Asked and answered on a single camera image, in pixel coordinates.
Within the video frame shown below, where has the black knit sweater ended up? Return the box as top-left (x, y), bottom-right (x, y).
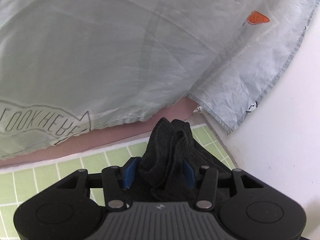
top-left (124, 118), bottom-right (231, 202)

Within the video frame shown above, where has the green grid bed sheet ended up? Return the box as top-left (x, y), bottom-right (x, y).
top-left (1, 124), bottom-right (235, 239)

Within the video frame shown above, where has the white carrot print cloth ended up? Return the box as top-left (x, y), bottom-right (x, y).
top-left (1, 0), bottom-right (319, 159)

